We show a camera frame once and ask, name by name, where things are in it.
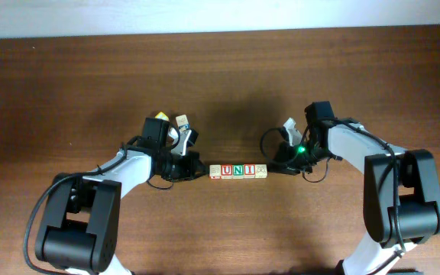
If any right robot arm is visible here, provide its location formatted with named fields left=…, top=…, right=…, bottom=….
left=268, top=116, right=440, bottom=274

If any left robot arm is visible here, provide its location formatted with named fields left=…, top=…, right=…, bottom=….
left=34, top=147, right=206, bottom=274

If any red letter I block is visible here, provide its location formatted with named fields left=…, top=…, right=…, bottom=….
left=244, top=164, right=256, bottom=179

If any yellow wooden block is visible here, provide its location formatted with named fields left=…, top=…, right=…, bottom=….
left=155, top=112, right=170, bottom=121

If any red letter U block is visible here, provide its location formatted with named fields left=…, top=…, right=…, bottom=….
left=221, top=164, right=233, bottom=180

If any green letter N block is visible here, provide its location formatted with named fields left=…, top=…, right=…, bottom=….
left=232, top=164, right=244, bottom=179

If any green edged picture block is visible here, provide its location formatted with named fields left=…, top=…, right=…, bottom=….
left=255, top=164, right=267, bottom=179

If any plain block blue side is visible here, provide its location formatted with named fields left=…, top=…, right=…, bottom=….
left=176, top=115, right=189, bottom=131

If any plain wooden picture block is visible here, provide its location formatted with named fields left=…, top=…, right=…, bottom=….
left=209, top=164, right=222, bottom=180

